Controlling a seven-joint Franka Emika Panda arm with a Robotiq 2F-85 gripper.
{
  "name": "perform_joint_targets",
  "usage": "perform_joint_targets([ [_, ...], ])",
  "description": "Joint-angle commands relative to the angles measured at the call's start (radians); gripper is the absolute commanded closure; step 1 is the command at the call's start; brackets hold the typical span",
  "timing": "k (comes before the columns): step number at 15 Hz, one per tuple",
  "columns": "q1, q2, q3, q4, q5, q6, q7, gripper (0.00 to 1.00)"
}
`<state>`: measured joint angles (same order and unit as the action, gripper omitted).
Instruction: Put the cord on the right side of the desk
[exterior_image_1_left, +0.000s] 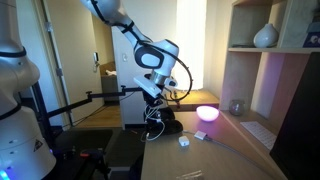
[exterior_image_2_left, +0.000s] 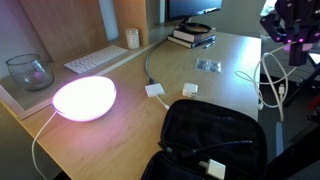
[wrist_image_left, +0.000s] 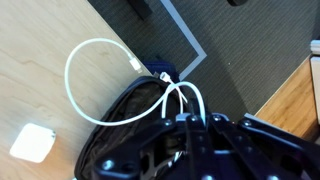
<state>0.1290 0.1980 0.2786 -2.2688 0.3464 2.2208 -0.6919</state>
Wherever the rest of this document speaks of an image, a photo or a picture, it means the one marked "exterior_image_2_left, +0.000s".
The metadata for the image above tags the white charger cube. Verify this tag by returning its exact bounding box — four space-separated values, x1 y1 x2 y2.
181 82 199 99

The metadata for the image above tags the grey monitor cable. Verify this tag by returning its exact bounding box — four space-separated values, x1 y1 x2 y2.
143 37 169 86

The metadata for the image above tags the white radiator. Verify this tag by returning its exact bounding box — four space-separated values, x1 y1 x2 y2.
259 33 320 84

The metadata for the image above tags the clear plastic blister packet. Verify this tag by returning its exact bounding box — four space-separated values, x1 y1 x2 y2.
195 58 223 74

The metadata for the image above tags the white adapter dongle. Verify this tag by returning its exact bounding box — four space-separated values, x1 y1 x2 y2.
144 83 171 111

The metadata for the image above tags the round glass bowl vase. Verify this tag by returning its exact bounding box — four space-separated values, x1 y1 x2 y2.
5 53 55 92

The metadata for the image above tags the black zip pouch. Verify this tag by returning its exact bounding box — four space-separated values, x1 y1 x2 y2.
140 99 269 180

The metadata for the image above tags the white charging cord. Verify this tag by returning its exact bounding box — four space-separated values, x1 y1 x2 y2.
234 42 298 123

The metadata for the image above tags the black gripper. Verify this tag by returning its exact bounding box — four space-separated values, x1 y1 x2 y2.
259 0 320 67

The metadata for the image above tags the white pronged plug charger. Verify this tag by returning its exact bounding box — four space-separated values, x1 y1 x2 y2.
198 159 227 180

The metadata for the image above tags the black pen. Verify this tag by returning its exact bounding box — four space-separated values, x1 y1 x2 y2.
202 40 216 50

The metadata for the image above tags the thin dark hardcover book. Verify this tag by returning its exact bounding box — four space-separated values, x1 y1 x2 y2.
167 34 216 50

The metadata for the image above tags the grey flat strip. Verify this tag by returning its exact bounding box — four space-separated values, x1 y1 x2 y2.
275 121 285 157

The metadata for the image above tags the black folding stand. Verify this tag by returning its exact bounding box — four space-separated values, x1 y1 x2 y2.
283 53 320 109

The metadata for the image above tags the glowing dome table lamp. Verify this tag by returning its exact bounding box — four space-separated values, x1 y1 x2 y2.
52 75 118 123

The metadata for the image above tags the thick dark hardcover book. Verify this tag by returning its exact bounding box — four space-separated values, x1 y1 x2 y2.
172 27 217 44

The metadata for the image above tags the white slim keyboard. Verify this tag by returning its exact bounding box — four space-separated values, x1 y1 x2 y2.
63 44 129 75

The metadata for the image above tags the wooden desk shelf unit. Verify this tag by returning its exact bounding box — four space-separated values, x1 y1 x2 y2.
0 0 178 123

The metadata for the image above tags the white lamp power cable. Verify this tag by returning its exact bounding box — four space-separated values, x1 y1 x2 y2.
30 111 57 180

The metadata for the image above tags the white pillar candle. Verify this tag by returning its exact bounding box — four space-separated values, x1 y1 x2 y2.
125 27 140 50

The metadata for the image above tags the black computer monitor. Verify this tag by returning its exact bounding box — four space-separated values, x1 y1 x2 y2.
166 0 223 34

